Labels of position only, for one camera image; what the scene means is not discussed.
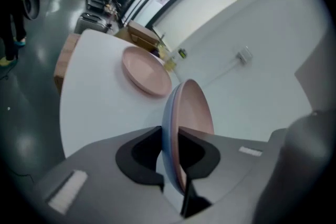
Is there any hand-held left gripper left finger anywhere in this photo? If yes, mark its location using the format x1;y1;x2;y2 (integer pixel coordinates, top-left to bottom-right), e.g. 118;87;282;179
33;125;184;224

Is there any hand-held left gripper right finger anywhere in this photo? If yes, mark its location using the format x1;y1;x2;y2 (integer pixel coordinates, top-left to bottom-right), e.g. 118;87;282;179
178;125;289;224

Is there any pink big plate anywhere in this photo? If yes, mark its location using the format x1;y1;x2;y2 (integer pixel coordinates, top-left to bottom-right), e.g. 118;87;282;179
121;46;173;98
170;78;215;193

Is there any blue big plate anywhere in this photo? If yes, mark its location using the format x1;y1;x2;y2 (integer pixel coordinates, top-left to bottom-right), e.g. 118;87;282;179
161;83;185;196

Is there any yellow drink bottle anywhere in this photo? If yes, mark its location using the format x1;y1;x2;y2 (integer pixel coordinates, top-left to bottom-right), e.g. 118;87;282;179
163;44;188;73

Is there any open cardboard box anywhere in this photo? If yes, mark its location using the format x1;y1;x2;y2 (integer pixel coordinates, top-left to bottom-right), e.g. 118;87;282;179
127;20;162;51

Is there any silver suitcase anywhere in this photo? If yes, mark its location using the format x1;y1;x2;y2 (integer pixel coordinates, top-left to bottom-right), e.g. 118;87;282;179
74;12;110;35

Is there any white cable conduit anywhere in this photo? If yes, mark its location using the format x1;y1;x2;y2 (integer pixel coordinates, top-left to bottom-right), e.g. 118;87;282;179
204;58;241;88

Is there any white wall switch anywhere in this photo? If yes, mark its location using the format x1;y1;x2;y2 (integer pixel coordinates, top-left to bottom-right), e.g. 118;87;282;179
237;46;253;65

